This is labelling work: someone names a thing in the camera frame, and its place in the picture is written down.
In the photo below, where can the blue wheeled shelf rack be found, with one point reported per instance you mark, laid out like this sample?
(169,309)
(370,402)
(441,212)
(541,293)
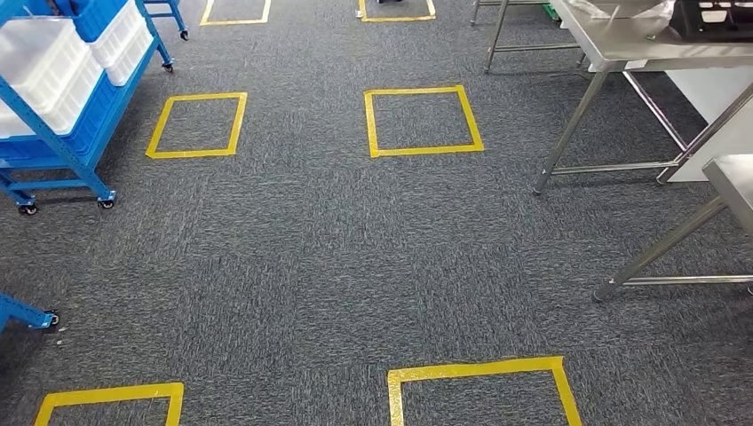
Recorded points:
(88,174)

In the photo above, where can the stainless steel workbench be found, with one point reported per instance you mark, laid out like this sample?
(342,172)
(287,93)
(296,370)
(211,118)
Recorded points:
(732,179)

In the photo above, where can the large blue metal shelf rack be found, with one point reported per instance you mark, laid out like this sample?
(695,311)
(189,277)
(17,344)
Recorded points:
(23,311)

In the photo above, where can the black plastic plate part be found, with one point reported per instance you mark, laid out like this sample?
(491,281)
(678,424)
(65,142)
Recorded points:
(718,23)

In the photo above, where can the yellow floor tape square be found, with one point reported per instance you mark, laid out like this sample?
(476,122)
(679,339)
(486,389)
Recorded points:
(106,393)
(470,370)

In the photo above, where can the stainless steel table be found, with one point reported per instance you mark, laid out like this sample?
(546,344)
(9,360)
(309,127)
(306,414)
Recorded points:
(497,29)
(635,50)

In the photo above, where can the white plastic bin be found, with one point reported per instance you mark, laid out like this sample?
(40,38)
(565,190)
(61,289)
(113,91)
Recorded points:
(123,53)
(41,64)

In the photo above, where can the blue plastic bin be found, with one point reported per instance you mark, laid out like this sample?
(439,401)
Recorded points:
(88,129)
(100,20)

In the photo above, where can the clear plastic bag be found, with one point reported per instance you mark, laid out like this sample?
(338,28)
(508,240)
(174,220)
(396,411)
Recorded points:
(623,14)

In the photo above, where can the white cabinet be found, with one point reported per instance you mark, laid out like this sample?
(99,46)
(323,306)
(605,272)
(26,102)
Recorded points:
(723,123)

